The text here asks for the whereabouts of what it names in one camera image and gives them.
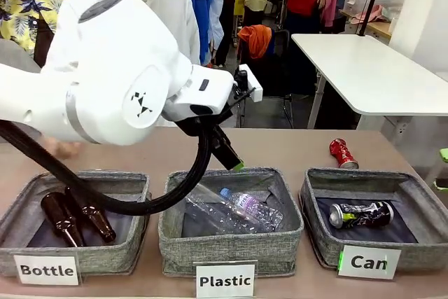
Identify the person in white hooded jacket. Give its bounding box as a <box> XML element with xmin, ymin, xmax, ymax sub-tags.
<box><xmin>41</xmin><ymin>0</ymin><xmax>202</xmax><ymax>128</ymax></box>

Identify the white background table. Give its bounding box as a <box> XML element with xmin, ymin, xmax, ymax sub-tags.
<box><xmin>290</xmin><ymin>32</ymin><xmax>448</xmax><ymax>146</ymax></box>

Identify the black left arm cable bundle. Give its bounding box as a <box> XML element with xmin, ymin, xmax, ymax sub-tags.
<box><xmin>0</xmin><ymin>120</ymin><xmax>213</xmax><ymax>216</ymax></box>

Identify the small pink-labelled plastic bottle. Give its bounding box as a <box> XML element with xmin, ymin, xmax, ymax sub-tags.
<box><xmin>218</xmin><ymin>187</ymin><xmax>277</xmax><ymax>225</ymax></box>

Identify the white Plastic label card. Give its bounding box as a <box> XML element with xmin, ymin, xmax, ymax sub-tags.
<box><xmin>194</xmin><ymin>260</ymin><xmax>258</xmax><ymax>299</ymax></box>

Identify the orange cloth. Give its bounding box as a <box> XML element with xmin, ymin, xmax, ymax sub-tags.
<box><xmin>237</xmin><ymin>25</ymin><xmax>273</xmax><ymax>60</ymax></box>

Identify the grey fabric basket labelled Plastic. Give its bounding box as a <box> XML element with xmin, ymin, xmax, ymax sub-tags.
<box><xmin>157</xmin><ymin>167</ymin><xmax>305</xmax><ymax>278</ymax></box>

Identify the large clear plastic bottle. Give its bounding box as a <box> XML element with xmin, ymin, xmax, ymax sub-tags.
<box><xmin>184</xmin><ymin>183</ymin><xmax>284</xmax><ymax>236</ymax></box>

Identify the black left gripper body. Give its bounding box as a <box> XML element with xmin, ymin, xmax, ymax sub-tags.
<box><xmin>208</xmin><ymin>124</ymin><xmax>236</xmax><ymax>160</ymax></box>

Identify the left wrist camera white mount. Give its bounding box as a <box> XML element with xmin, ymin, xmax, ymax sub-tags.
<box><xmin>232</xmin><ymin>63</ymin><xmax>264</xmax><ymax>103</ymax></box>

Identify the white Can label card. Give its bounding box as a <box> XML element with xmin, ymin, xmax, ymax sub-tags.
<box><xmin>337</xmin><ymin>244</ymin><xmax>403</xmax><ymax>281</ymax></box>

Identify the black office chair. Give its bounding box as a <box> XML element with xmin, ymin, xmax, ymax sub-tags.
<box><xmin>234</xmin><ymin>29</ymin><xmax>295</xmax><ymax>129</ymax></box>

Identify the black stand pole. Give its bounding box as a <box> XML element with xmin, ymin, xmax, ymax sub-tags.
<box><xmin>358</xmin><ymin>0</ymin><xmax>392</xmax><ymax>37</ymax></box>

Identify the red crushed drink can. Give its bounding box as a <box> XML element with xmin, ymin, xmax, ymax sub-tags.
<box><xmin>328</xmin><ymin>137</ymin><xmax>360</xmax><ymax>169</ymax></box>

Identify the person's hand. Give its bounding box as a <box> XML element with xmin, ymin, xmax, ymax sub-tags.
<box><xmin>43</xmin><ymin>136</ymin><xmax>83</xmax><ymax>160</ymax></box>

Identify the grey fabric basket labelled Can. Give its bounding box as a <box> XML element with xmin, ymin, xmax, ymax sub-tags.
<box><xmin>299</xmin><ymin>167</ymin><xmax>448</xmax><ymax>272</ymax></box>

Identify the brown glass beer bottle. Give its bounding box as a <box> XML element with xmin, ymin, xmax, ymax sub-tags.
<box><xmin>64</xmin><ymin>186</ymin><xmax>117</xmax><ymax>244</ymax></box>
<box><xmin>40</xmin><ymin>192</ymin><xmax>87</xmax><ymax>248</ymax></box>

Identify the black crushed drink can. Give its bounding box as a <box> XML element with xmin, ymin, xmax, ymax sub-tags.
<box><xmin>328</xmin><ymin>200</ymin><xmax>395</xmax><ymax>230</ymax></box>

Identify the white Bottle label card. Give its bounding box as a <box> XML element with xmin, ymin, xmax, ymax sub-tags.
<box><xmin>13</xmin><ymin>252</ymin><xmax>82</xmax><ymax>286</ymax></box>

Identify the grey fabric basket labelled Bottle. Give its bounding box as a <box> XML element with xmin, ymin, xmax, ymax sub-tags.
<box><xmin>0</xmin><ymin>171</ymin><xmax>153</xmax><ymax>277</ymax></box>

